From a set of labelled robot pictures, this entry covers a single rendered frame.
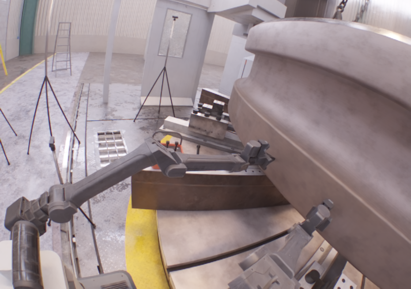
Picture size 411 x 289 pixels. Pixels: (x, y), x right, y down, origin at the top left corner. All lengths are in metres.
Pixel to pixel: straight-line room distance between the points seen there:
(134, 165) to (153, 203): 0.86
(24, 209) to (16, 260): 0.28
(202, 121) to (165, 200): 1.12
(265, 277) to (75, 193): 0.52
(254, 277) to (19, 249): 0.43
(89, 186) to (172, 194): 0.84
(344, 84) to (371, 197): 0.53
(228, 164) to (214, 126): 1.40
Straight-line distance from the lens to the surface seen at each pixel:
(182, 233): 1.36
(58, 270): 0.65
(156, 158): 0.55
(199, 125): 2.20
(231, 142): 2.33
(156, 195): 1.34
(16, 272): 0.46
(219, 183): 1.33
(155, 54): 4.06
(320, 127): 1.04
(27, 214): 0.69
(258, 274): 0.27
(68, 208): 0.61
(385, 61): 0.83
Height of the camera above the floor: 1.44
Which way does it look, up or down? 26 degrees down
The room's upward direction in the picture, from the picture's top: 14 degrees clockwise
